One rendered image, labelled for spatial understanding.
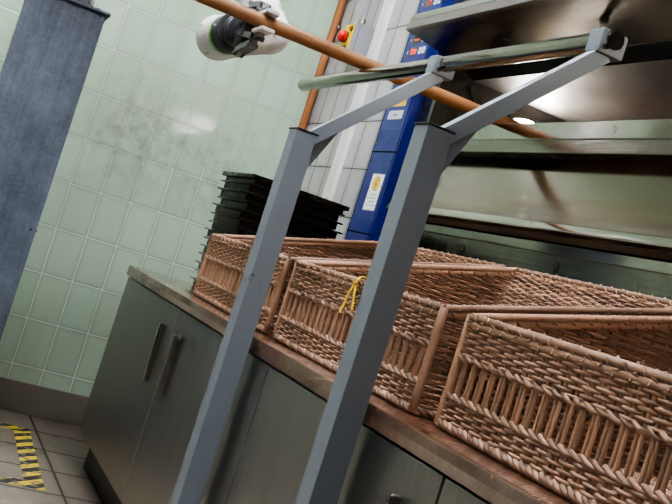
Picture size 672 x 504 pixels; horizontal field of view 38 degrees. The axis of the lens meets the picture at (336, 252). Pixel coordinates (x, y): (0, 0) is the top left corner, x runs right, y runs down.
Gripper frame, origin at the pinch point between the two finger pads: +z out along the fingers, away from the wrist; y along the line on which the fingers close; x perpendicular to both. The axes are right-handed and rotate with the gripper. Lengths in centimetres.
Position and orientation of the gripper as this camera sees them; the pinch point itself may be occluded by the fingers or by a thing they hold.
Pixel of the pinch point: (265, 22)
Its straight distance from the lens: 214.6
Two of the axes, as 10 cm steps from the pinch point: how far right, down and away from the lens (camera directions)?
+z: 4.0, 1.0, -9.1
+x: -8.7, -2.9, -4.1
